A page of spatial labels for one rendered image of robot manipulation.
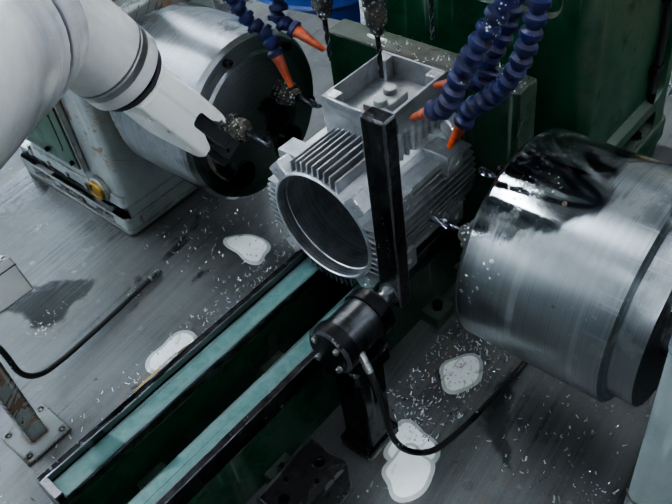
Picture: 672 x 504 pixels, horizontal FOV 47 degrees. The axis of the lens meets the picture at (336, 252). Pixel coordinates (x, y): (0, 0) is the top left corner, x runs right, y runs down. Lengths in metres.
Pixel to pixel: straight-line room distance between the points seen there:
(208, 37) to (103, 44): 0.41
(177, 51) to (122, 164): 0.27
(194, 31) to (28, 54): 0.78
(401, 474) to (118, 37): 0.60
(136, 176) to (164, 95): 0.59
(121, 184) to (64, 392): 0.34
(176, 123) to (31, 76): 0.42
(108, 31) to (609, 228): 0.47
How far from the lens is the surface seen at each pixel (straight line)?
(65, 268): 1.37
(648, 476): 0.85
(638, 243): 0.75
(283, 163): 0.96
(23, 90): 0.34
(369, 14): 0.84
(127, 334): 1.22
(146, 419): 0.96
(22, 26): 0.35
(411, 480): 0.99
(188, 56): 1.08
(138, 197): 1.34
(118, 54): 0.70
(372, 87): 1.02
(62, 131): 1.32
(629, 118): 1.26
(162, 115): 0.75
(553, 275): 0.76
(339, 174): 0.90
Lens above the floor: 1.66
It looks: 44 degrees down
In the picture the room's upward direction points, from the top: 10 degrees counter-clockwise
